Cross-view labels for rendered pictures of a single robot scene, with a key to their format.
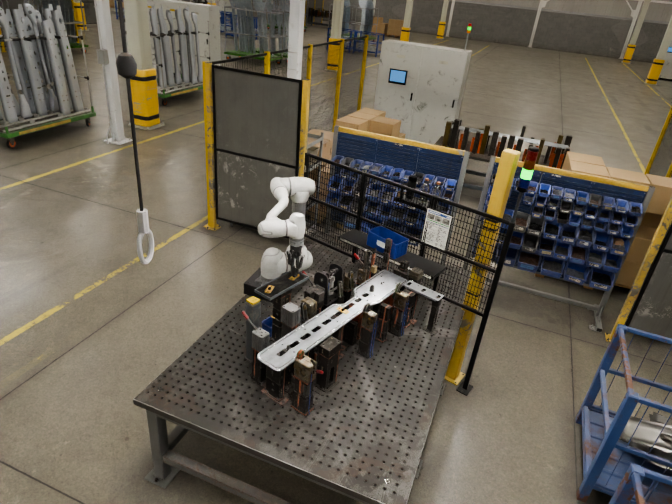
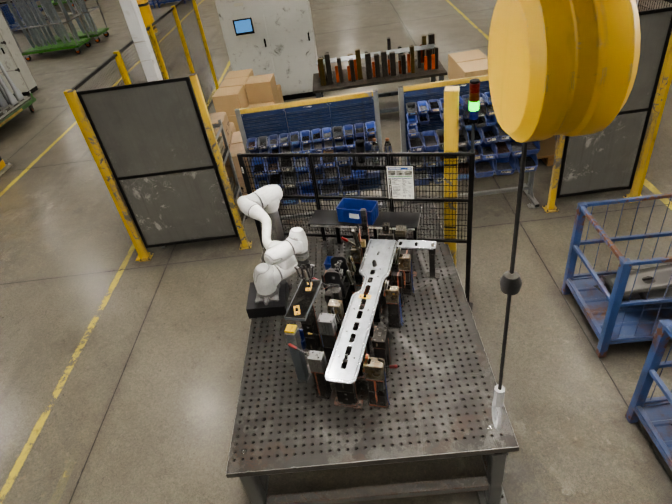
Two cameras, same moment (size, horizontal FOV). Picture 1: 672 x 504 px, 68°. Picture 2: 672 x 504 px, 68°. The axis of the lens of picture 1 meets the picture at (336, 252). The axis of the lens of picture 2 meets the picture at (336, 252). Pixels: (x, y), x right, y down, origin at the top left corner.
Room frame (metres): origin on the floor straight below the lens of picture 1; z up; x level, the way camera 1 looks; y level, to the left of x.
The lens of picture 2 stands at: (0.32, 0.69, 3.23)
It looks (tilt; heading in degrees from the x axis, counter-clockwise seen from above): 36 degrees down; 345
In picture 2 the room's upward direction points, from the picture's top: 9 degrees counter-clockwise
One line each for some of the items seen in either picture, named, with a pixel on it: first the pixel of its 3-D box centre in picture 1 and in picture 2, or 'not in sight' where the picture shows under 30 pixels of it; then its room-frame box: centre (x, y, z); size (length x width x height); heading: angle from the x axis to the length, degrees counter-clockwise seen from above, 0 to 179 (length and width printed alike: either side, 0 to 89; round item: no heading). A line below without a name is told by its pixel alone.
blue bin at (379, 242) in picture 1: (387, 241); (357, 211); (3.57, -0.40, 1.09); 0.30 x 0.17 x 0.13; 47
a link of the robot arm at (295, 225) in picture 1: (295, 225); (296, 240); (2.78, 0.27, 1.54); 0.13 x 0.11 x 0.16; 111
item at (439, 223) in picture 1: (436, 229); (400, 182); (3.47, -0.75, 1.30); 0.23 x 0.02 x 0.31; 55
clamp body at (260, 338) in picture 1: (260, 356); (319, 375); (2.30, 0.39, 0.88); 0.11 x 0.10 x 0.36; 55
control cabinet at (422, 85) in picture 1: (419, 88); (269, 31); (9.96, -1.28, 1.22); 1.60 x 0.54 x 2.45; 71
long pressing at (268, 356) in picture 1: (341, 312); (365, 299); (2.67, -0.08, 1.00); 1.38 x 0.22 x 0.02; 145
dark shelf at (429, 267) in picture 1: (390, 252); (363, 219); (3.54, -0.44, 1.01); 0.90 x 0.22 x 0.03; 55
